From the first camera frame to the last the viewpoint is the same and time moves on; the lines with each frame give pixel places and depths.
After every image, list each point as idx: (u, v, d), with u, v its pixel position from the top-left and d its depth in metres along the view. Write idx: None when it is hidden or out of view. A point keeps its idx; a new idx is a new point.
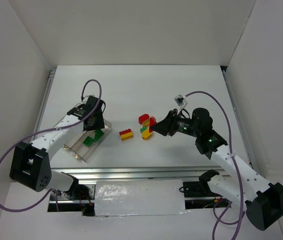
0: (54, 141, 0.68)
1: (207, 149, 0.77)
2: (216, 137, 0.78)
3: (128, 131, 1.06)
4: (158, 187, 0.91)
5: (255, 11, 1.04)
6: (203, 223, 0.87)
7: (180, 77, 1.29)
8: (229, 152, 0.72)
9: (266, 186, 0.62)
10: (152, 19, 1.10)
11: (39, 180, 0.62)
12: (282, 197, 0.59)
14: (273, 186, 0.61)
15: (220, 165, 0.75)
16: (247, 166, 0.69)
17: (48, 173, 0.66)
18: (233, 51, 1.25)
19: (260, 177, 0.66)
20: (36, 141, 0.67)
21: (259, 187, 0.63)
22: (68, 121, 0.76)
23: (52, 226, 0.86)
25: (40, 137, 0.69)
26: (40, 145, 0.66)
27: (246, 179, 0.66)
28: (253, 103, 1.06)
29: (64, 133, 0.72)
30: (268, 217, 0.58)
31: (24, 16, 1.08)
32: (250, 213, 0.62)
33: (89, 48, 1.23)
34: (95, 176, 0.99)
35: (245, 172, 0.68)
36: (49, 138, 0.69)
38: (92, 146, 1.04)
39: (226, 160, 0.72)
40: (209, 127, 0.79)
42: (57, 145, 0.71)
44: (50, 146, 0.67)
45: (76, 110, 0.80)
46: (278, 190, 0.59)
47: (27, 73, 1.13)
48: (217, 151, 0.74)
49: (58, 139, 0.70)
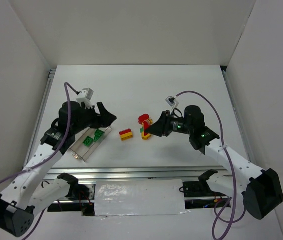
0: (25, 188, 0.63)
1: (201, 145, 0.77)
2: (209, 132, 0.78)
3: (128, 131, 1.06)
4: (158, 187, 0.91)
5: (255, 11, 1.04)
6: (203, 223, 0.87)
7: (180, 77, 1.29)
8: (222, 144, 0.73)
9: (259, 173, 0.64)
10: (152, 19, 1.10)
11: (18, 229, 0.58)
12: (275, 182, 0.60)
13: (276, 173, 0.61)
14: (265, 172, 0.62)
15: (214, 158, 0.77)
16: (239, 155, 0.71)
17: (29, 217, 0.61)
18: (233, 51, 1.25)
19: (253, 165, 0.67)
20: (6, 191, 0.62)
21: (252, 174, 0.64)
22: (40, 157, 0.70)
23: (51, 226, 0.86)
25: (11, 185, 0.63)
26: (11, 196, 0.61)
27: (239, 168, 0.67)
28: (253, 104, 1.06)
29: (37, 173, 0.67)
30: (265, 205, 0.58)
31: (24, 16, 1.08)
32: (247, 203, 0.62)
33: (88, 48, 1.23)
34: (95, 176, 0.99)
35: (238, 161, 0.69)
36: (21, 184, 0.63)
38: (92, 146, 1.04)
39: (219, 152, 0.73)
40: (201, 124, 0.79)
42: (32, 188, 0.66)
44: (22, 195, 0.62)
45: (51, 134, 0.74)
46: (270, 175, 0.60)
47: (26, 73, 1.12)
48: (210, 145, 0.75)
49: (31, 182, 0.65)
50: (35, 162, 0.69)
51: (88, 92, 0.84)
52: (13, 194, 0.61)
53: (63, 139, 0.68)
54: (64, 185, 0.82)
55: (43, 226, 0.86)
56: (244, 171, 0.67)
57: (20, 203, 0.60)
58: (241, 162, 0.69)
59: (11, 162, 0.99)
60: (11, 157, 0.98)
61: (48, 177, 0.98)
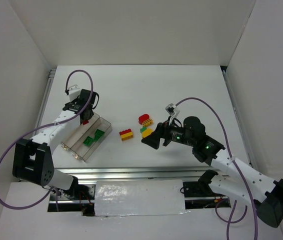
0: (54, 136, 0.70)
1: (206, 156, 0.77)
2: (213, 142, 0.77)
3: (128, 131, 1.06)
4: (158, 187, 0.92)
5: (255, 11, 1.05)
6: (203, 223, 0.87)
7: (181, 77, 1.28)
8: (230, 156, 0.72)
9: (272, 185, 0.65)
10: (153, 19, 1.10)
11: (43, 176, 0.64)
12: None
13: None
14: (278, 184, 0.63)
15: (222, 171, 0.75)
16: (249, 167, 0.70)
17: (51, 168, 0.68)
18: (233, 51, 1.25)
19: (264, 177, 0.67)
20: (36, 136, 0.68)
21: (266, 188, 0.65)
22: (65, 116, 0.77)
23: (51, 226, 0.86)
25: (40, 133, 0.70)
26: (41, 139, 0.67)
27: (252, 181, 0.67)
28: (252, 104, 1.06)
29: (63, 127, 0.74)
30: (279, 214, 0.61)
31: (24, 16, 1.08)
32: (262, 212, 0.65)
33: (89, 48, 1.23)
34: (95, 176, 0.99)
35: (249, 174, 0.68)
36: (49, 133, 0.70)
38: (92, 146, 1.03)
39: (228, 165, 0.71)
40: (203, 135, 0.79)
42: (57, 139, 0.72)
44: (51, 141, 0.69)
45: (72, 104, 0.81)
46: None
47: (27, 73, 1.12)
48: (217, 158, 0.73)
49: (58, 133, 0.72)
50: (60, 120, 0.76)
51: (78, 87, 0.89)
52: (43, 137, 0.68)
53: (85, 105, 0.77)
54: (68, 178, 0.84)
55: (42, 226, 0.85)
56: (257, 184, 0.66)
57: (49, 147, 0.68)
58: (253, 175, 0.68)
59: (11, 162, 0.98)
60: (12, 157, 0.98)
61: None
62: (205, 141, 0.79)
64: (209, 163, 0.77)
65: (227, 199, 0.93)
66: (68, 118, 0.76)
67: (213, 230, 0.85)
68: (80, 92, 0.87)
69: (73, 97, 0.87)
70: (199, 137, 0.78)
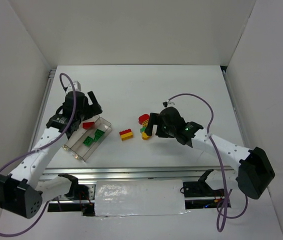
0: (35, 167, 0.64)
1: (187, 138, 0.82)
2: (191, 125, 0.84)
3: (128, 131, 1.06)
4: (158, 187, 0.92)
5: (255, 11, 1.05)
6: (203, 223, 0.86)
7: (181, 77, 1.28)
8: (206, 134, 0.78)
9: (246, 153, 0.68)
10: (153, 18, 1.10)
11: (29, 209, 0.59)
12: (263, 158, 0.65)
13: (262, 151, 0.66)
14: (253, 152, 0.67)
15: (204, 149, 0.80)
16: (225, 141, 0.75)
17: (39, 198, 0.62)
18: (233, 51, 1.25)
19: (239, 147, 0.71)
20: (15, 171, 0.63)
21: (240, 156, 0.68)
22: (48, 137, 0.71)
23: (51, 226, 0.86)
25: (20, 165, 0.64)
26: (21, 175, 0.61)
27: (227, 152, 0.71)
28: (253, 103, 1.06)
29: (45, 154, 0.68)
30: (259, 183, 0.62)
31: (24, 16, 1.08)
32: (242, 185, 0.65)
33: (89, 48, 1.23)
34: (95, 176, 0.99)
35: (225, 147, 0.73)
36: (30, 164, 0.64)
38: (92, 146, 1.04)
39: (205, 141, 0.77)
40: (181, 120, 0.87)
42: (41, 167, 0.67)
44: (32, 174, 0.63)
45: (56, 118, 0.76)
46: (257, 154, 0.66)
47: (27, 73, 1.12)
48: (195, 136, 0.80)
49: (40, 162, 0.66)
50: (42, 142, 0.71)
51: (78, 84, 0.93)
52: (23, 172, 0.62)
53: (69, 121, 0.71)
54: (66, 181, 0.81)
55: (42, 227, 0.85)
56: (232, 154, 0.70)
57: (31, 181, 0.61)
58: (228, 147, 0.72)
59: (11, 161, 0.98)
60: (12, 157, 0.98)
61: (45, 177, 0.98)
62: (184, 125, 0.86)
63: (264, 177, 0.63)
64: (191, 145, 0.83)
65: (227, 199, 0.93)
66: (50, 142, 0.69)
67: (213, 230, 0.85)
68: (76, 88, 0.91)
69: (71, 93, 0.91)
70: (177, 122, 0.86)
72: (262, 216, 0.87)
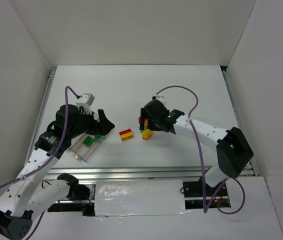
0: (20, 196, 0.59)
1: (170, 125, 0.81)
2: (173, 112, 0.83)
3: (128, 131, 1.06)
4: (158, 187, 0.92)
5: (255, 11, 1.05)
6: (203, 224, 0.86)
7: (181, 77, 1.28)
8: (187, 119, 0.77)
9: (224, 133, 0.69)
10: (153, 18, 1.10)
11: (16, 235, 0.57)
12: (240, 137, 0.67)
13: (239, 130, 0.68)
14: (230, 131, 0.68)
15: (185, 133, 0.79)
16: (204, 124, 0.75)
17: (27, 223, 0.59)
18: (233, 51, 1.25)
19: (218, 129, 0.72)
20: (0, 199, 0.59)
21: (219, 136, 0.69)
22: (36, 161, 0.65)
23: (51, 226, 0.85)
25: (5, 193, 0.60)
26: (5, 206, 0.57)
27: (206, 134, 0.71)
28: (253, 103, 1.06)
29: (31, 181, 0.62)
30: (237, 161, 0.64)
31: (24, 16, 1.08)
32: (223, 164, 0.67)
33: (88, 48, 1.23)
34: (95, 176, 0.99)
35: (204, 129, 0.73)
36: (15, 193, 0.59)
38: (92, 146, 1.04)
39: (186, 126, 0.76)
40: (163, 108, 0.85)
42: (28, 195, 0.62)
44: (16, 205, 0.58)
45: (45, 139, 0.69)
46: (235, 133, 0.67)
47: (27, 73, 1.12)
48: (176, 122, 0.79)
49: (26, 190, 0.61)
50: (29, 167, 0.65)
51: (89, 98, 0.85)
52: (8, 202, 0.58)
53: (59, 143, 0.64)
54: (64, 185, 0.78)
55: (42, 227, 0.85)
56: (211, 136, 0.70)
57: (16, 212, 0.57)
58: (207, 129, 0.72)
59: (12, 161, 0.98)
60: (12, 157, 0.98)
61: (47, 177, 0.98)
62: (167, 113, 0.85)
63: (242, 156, 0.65)
64: (174, 131, 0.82)
65: (227, 199, 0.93)
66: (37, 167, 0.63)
67: (213, 230, 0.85)
68: (84, 102, 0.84)
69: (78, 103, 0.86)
70: (160, 112, 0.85)
72: (262, 216, 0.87)
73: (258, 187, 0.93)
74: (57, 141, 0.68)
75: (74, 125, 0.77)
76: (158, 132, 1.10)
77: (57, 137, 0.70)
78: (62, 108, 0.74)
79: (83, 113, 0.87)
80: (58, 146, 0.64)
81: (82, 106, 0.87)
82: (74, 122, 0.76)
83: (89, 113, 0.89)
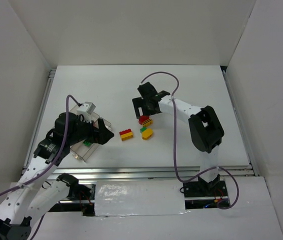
0: (19, 204, 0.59)
1: (156, 103, 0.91)
2: (160, 92, 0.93)
3: (128, 131, 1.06)
4: (158, 187, 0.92)
5: (255, 11, 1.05)
6: (203, 224, 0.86)
7: (181, 77, 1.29)
8: (170, 98, 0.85)
9: (198, 110, 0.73)
10: (152, 18, 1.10)
11: None
12: (211, 114, 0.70)
13: (211, 109, 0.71)
14: (203, 109, 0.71)
15: (169, 111, 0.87)
16: (184, 102, 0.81)
17: (26, 229, 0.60)
18: (233, 51, 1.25)
19: (194, 106, 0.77)
20: None
21: (192, 112, 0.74)
22: (35, 169, 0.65)
23: (51, 226, 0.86)
25: (5, 201, 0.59)
26: (4, 214, 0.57)
27: (183, 110, 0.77)
28: (252, 104, 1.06)
29: (31, 189, 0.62)
30: (207, 136, 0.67)
31: (24, 16, 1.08)
32: (194, 138, 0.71)
33: (88, 48, 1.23)
34: (95, 176, 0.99)
35: (182, 106, 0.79)
36: (14, 201, 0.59)
38: (92, 146, 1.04)
39: (168, 103, 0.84)
40: (153, 89, 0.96)
42: (27, 203, 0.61)
44: (16, 213, 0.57)
45: (44, 146, 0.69)
46: (207, 111, 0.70)
47: (27, 73, 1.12)
48: (161, 100, 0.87)
49: (25, 198, 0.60)
50: (29, 175, 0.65)
51: (90, 107, 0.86)
52: (7, 210, 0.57)
53: (59, 150, 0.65)
54: (63, 187, 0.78)
55: (42, 227, 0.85)
56: (187, 111, 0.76)
57: (15, 220, 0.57)
58: (185, 106, 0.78)
59: (12, 161, 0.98)
60: (12, 157, 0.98)
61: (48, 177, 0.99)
62: (155, 93, 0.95)
63: (212, 133, 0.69)
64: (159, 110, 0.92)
65: (227, 199, 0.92)
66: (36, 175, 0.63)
67: (213, 231, 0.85)
68: (85, 110, 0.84)
69: (79, 112, 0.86)
70: (149, 92, 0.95)
72: (262, 216, 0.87)
73: (258, 187, 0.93)
74: (56, 148, 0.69)
75: (73, 132, 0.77)
76: (158, 132, 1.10)
77: (56, 144, 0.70)
78: (61, 116, 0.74)
79: (83, 121, 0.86)
80: (59, 153, 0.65)
81: (82, 114, 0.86)
82: (73, 129, 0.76)
83: (89, 122, 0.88)
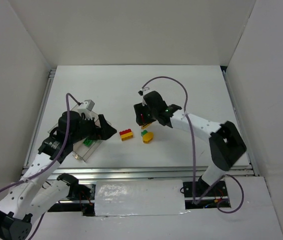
0: (23, 198, 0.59)
1: (167, 119, 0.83)
2: (171, 106, 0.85)
3: (128, 131, 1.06)
4: (158, 187, 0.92)
5: (255, 11, 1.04)
6: (203, 224, 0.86)
7: (181, 77, 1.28)
8: (183, 113, 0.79)
9: (218, 126, 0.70)
10: (152, 18, 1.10)
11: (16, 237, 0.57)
12: (233, 131, 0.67)
13: (232, 124, 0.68)
14: (224, 125, 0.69)
15: (180, 127, 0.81)
16: (199, 118, 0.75)
17: (27, 225, 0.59)
18: (233, 51, 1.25)
19: (212, 122, 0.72)
20: (3, 201, 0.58)
21: (212, 129, 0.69)
22: (39, 165, 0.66)
23: (51, 226, 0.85)
25: (8, 195, 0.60)
26: (7, 208, 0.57)
27: (200, 127, 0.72)
28: (253, 104, 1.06)
29: (35, 184, 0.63)
30: (230, 154, 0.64)
31: (24, 16, 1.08)
32: (215, 157, 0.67)
33: (88, 48, 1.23)
34: (95, 176, 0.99)
35: (199, 123, 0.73)
36: (18, 195, 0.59)
38: (92, 146, 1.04)
39: (182, 119, 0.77)
40: (162, 102, 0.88)
42: (31, 198, 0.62)
44: (19, 207, 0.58)
45: (49, 144, 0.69)
46: (229, 127, 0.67)
47: (27, 73, 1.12)
48: (173, 116, 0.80)
49: (29, 193, 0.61)
50: (33, 171, 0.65)
51: (89, 104, 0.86)
52: (11, 204, 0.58)
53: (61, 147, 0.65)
54: (63, 187, 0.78)
55: (42, 226, 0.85)
56: (205, 128, 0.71)
57: (18, 214, 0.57)
58: (202, 122, 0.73)
59: (12, 161, 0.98)
60: (12, 157, 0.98)
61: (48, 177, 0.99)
62: (165, 106, 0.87)
63: (235, 150, 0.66)
64: (171, 125, 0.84)
65: (227, 199, 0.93)
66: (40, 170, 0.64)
67: (213, 231, 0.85)
68: (85, 108, 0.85)
69: (80, 111, 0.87)
70: (159, 104, 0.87)
72: (262, 216, 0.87)
73: (257, 187, 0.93)
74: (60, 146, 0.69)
75: (75, 131, 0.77)
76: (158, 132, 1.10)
77: (60, 141, 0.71)
78: (64, 114, 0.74)
79: (84, 119, 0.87)
80: (61, 150, 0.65)
81: (83, 113, 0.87)
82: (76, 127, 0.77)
83: (90, 119, 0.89)
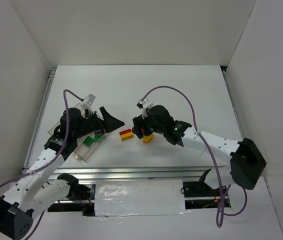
0: (28, 190, 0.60)
1: (177, 138, 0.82)
2: (180, 124, 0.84)
3: (128, 131, 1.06)
4: (158, 187, 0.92)
5: (255, 11, 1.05)
6: (203, 223, 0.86)
7: (180, 77, 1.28)
8: (195, 131, 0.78)
9: (237, 145, 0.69)
10: (152, 18, 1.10)
11: (17, 231, 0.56)
12: (253, 149, 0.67)
13: (251, 141, 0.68)
14: (243, 143, 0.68)
15: (193, 146, 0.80)
16: (214, 136, 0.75)
17: (29, 220, 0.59)
18: (233, 52, 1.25)
19: (228, 140, 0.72)
20: (8, 192, 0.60)
21: (231, 149, 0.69)
22: (44, 158, 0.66)
23: (51, 226, 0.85)
25: (14, 187, 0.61)
26: (12, 198, 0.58)
27: (218, 147, 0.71)
28: (253, 104, 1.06)
29: (40, 177, 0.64)
30: (251, 173, 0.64)
31: (24, 16, 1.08)
32: (236, 176, 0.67)
33: (88, 48, 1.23)
34: (95, 176, 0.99)
35: (215, 142, 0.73)
36: (23, 187, 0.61)
38: (92, 146, 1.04)
39: (195, 138, 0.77)
40: (171, 119, 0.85)
42: (35, 191, 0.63)
44: (23, 198, 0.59)
45: (55, 140, 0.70)
46: (248, 145, 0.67)
47: (27, 73, 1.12)
48: (185, 135, 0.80)
49: (34, 185, 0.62)
50: (38, 164, 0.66)
51: (90, 98, 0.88)
52: (16, 195, 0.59)
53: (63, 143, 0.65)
54: (64, 185, 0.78)
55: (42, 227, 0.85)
56: (223, 148, 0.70)
57: (22, 206, 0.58)
58: (218, 141, 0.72)
59: (12, 161, 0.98)
60: (12, 157, 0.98)
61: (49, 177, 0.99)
62: (174, 123, 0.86)
63: (257, 168, 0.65)
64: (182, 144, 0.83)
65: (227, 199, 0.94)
66: (45, 164, 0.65)
67: (213, 230, 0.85)
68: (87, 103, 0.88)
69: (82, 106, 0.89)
70: (168, 121, 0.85)
72: (262, 216, 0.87)
73: (257, 187, 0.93)
74: None
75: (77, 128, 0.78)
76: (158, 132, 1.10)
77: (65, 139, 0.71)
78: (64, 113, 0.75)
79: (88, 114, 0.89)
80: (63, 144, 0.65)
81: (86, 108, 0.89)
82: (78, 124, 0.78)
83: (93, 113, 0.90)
